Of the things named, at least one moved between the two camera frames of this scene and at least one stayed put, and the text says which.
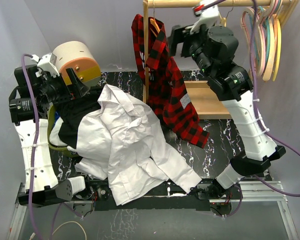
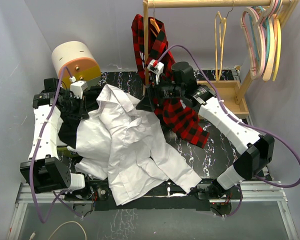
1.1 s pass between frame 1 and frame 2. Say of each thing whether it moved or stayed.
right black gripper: moved
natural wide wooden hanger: stayed
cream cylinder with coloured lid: stayed
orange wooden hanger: stayed
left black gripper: moved
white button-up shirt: stayed
